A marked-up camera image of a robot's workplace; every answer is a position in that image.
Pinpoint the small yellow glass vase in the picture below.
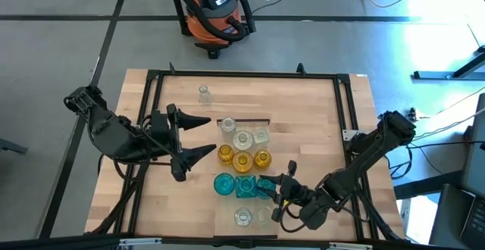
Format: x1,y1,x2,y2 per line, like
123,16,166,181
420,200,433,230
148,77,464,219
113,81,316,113
217,145,236,165
253,149,273,170

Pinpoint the wooden shelf with black legs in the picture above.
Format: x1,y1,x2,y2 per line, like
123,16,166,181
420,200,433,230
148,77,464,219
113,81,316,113
214,117,280,239

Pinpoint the black aluminium table frame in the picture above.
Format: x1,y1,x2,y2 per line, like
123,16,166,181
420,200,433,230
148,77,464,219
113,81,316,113
85,62,406,250

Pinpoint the white floor cable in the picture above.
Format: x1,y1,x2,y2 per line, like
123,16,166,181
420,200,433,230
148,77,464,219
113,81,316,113
408,86,485,141

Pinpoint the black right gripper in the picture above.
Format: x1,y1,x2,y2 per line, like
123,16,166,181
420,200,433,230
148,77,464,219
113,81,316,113
258,160,318,223

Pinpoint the power strip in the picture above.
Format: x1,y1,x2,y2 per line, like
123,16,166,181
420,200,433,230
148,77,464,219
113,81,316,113
407,107,425,122

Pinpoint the black metal post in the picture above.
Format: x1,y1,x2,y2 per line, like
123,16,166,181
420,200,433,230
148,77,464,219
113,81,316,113
166,0,192,36

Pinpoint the black keyboard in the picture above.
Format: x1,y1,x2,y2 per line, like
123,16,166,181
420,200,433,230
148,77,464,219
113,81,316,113
460,198,485,249

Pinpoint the clear ribbed glass bottle vase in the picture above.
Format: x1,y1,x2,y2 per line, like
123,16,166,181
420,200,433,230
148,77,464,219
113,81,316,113
198,85,213,105

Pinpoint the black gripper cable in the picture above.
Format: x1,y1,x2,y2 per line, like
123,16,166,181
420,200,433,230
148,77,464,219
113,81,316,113
278,204,306,234
139,113,179,167

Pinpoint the teal round glass vase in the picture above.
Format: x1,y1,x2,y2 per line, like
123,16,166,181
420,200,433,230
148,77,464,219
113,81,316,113
213,172,236,196

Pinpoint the black desk foot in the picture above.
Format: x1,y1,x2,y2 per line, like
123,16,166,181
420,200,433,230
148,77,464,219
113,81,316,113
412,45,485,80

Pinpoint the clear glass jar vase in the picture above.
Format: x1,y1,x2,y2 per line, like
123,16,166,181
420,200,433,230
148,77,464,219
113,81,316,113
254,206,273,225
233,208,253,227

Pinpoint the grey computer monitor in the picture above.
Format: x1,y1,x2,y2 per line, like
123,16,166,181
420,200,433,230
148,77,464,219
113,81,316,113
460,92,485,200

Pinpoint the small clear glass vase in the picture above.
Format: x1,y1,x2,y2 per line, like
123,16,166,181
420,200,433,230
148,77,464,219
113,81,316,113
220,117,237,134

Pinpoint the clear square cut-glass vase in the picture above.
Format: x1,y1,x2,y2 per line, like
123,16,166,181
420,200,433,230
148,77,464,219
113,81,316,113
252,129,271,148

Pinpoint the wide yellow ribbed glass vase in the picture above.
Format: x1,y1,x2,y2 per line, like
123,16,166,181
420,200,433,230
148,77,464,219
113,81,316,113
231,151,255,174

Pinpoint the grey chair leg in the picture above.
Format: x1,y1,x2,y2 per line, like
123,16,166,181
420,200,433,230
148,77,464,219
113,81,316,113
0,138,30,155

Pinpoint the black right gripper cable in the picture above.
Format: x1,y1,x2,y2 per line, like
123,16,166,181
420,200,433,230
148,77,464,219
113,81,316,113
278,204,306,234

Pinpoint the wide clear round glass vase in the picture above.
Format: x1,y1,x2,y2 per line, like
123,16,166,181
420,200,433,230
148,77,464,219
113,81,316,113
232,130,255,152

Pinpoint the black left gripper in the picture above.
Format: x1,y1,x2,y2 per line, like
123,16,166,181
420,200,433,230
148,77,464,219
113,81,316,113
151,103,218,183

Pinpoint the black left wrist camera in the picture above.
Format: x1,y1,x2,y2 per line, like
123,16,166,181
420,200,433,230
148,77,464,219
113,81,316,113
150,109,171,133

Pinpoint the teal square textured glass vase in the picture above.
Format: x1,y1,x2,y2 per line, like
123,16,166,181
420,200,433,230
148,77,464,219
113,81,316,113
234,175,259,199

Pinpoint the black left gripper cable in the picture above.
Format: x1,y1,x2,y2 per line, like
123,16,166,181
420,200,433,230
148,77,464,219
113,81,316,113
139,113,179,167

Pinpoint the orange and black shop vacuum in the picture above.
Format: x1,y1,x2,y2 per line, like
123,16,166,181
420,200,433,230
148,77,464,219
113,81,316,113
177,0,257,60

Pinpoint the teal glass bottle vase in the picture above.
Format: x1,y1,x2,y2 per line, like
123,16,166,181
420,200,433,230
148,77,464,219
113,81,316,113
256,177,277,200

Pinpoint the dark grey desk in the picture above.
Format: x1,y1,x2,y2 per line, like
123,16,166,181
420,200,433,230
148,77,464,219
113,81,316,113
393,169,485,250

